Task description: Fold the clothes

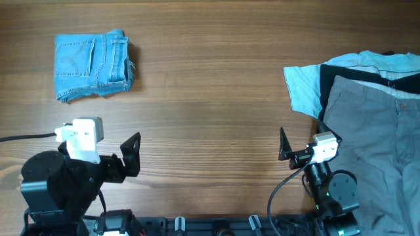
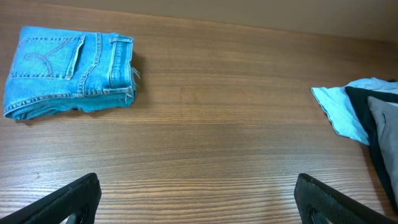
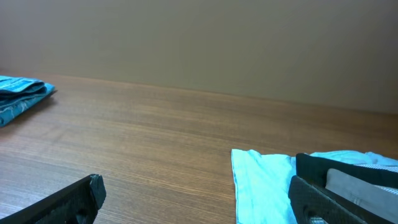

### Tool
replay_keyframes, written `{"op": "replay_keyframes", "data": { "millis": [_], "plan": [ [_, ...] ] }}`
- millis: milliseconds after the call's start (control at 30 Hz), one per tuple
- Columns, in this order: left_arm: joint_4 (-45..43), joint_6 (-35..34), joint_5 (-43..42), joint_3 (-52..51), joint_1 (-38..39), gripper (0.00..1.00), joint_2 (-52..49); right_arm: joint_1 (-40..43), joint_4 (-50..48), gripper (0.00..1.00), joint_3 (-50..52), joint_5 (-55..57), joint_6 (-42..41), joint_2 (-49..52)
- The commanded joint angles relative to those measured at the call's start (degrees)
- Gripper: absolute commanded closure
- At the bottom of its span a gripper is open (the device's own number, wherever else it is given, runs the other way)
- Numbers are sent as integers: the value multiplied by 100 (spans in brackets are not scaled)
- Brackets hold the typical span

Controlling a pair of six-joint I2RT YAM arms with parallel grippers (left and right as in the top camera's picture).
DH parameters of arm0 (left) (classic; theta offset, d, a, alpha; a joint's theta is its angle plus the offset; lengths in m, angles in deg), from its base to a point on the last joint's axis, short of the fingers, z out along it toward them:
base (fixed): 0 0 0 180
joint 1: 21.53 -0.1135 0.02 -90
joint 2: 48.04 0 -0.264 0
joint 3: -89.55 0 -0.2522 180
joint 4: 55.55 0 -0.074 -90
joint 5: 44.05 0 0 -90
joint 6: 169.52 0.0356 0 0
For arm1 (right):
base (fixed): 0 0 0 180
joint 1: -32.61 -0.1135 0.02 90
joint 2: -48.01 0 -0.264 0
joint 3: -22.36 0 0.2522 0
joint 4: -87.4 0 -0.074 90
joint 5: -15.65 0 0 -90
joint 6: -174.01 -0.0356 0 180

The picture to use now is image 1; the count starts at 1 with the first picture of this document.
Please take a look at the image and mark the black garment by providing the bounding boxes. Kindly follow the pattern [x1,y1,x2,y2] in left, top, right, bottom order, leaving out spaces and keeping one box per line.
[318,64,419,121]

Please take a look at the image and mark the light blue t-shirt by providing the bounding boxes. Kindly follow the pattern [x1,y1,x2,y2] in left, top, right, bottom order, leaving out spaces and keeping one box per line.
[283,50,419,118]

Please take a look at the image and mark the grey trousers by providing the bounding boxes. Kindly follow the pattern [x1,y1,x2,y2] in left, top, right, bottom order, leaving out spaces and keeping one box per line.
[324,76,419,235]

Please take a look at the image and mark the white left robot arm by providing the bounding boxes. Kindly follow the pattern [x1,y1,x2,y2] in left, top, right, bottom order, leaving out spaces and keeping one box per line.
[20,133,144,235]

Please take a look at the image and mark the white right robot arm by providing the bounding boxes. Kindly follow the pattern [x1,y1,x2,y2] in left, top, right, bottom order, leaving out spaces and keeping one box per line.
[278,121,361,236]

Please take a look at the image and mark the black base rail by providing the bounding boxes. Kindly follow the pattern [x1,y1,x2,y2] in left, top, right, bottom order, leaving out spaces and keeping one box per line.
[81,209,329,236]

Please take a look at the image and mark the light blue denim jeans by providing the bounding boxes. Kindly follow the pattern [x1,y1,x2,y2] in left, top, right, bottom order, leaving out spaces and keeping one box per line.
[54,29,134,102]

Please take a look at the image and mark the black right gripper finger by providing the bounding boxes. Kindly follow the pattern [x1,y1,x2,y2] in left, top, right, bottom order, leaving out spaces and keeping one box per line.
[317,119,342,143]
[278,127,293,161]

